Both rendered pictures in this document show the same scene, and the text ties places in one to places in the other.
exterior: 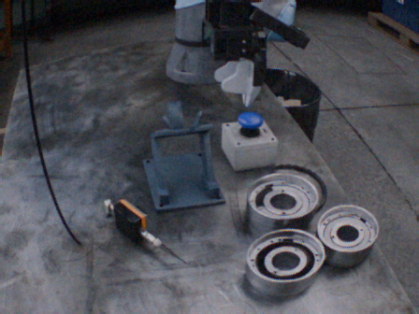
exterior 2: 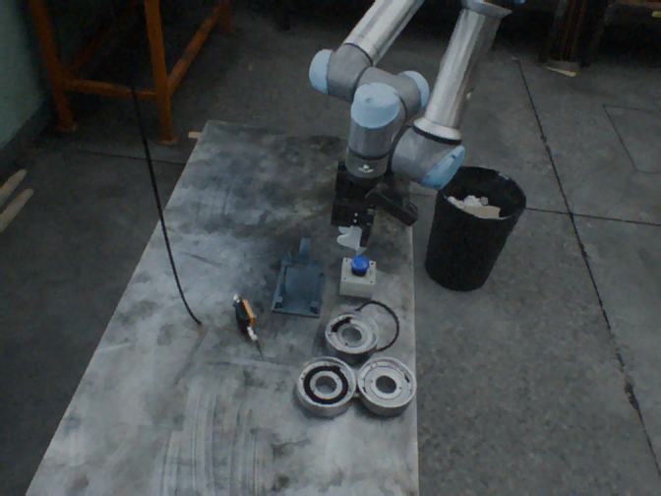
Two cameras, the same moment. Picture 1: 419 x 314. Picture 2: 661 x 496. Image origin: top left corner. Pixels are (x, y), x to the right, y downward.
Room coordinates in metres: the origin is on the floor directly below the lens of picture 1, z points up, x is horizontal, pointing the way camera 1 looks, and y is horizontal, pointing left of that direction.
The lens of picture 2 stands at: (-0.11, -0.25, 1.71)
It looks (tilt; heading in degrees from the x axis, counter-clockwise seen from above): 43 degrees down; 16
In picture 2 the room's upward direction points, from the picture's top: 7 degrees clockwise
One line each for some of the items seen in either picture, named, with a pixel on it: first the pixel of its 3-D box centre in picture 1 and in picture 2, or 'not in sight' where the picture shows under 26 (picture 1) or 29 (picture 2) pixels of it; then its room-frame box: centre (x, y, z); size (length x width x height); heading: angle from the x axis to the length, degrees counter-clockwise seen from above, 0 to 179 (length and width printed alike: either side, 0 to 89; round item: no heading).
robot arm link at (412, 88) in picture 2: not in sight; (391, 96); (0.84, -0.05, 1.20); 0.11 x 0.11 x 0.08; 78
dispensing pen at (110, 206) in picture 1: (139, 232); (247, 326); (0.53, 0.09, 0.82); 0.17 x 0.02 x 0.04; 46
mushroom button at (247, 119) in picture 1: (250, 129); (359, 269); (0.74, -0.06, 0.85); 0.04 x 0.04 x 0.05
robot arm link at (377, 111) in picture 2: not in sight; (374, 120); (0.74, -0.04, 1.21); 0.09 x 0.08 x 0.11; 168
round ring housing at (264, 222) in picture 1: (282, 206); (351, 337); (0.59, -0.10, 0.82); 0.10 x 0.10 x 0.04
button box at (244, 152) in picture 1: (248, 141); (357, 276); (0.75, -0.06, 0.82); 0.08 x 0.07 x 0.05; 16
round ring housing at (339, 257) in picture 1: (346, 237); (385, 387); (0.51, -0.20, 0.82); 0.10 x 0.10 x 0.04
